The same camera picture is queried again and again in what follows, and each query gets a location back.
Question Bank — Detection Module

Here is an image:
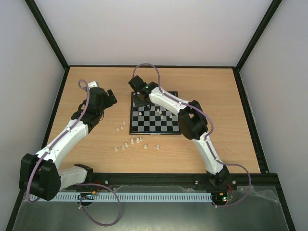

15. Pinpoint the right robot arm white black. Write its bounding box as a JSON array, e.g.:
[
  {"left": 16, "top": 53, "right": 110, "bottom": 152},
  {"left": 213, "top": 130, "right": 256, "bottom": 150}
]
[{"left": 128, "top": 76, "right": 229, "bottom": 189}]

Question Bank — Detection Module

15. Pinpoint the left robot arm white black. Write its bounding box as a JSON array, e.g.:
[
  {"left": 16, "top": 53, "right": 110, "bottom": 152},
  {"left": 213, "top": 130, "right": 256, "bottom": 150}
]
[{"left": 19, "top": 82, "right": 117, "bottom": 201}]

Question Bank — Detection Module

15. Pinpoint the black white chess board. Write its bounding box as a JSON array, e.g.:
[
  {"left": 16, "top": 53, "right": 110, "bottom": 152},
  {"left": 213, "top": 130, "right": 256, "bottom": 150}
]
[{"left": 129, "top": 92, "right": 181, "bottom": 135}]

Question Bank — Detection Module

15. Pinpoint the metal sheet front panel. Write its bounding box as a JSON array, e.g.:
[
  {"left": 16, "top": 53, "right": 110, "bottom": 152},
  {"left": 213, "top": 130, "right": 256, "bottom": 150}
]
[{"left": 12, "top": 186, "right": 288, "bottom": 231}]

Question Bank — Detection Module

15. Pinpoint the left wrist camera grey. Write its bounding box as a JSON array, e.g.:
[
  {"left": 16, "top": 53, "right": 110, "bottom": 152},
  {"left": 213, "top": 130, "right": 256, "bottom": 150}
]
[{"left": 88, "top": 81, "right": 99, "bottom": 89}]

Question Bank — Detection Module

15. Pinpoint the white slotted cable duct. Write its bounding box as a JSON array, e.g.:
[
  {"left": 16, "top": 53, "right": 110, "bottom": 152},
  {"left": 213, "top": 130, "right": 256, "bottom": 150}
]
[{"left": 54, "top": 192, "right": 212, "bottom": 203}]

